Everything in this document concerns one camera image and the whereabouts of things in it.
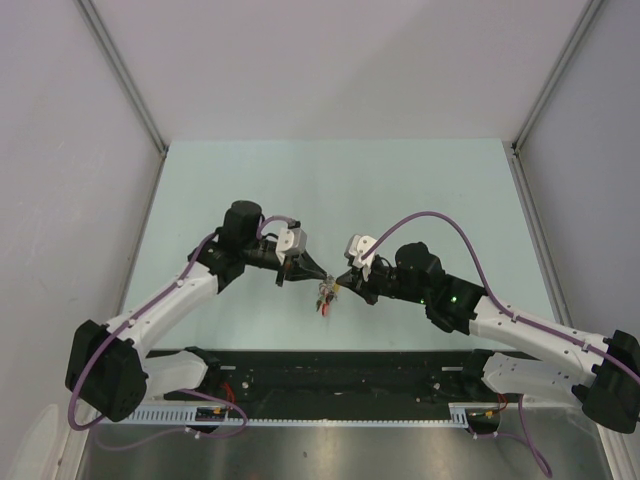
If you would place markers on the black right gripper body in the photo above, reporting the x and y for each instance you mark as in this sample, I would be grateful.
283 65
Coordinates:
383 281

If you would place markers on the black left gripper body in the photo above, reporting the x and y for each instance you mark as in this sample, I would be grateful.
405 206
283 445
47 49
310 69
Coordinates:
258 256

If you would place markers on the keyring bunch with chain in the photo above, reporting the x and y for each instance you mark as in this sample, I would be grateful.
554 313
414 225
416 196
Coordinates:
326 296

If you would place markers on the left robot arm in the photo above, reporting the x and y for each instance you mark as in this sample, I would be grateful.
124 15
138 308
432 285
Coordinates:
109 366

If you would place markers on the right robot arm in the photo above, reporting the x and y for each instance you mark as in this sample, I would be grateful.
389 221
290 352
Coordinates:
598 374

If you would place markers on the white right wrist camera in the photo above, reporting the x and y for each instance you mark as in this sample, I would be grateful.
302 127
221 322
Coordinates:
360 252

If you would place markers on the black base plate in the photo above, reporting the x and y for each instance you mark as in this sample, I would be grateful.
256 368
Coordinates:
345 381

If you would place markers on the white slotted cable duct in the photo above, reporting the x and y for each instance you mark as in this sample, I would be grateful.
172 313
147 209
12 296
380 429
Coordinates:
451 416

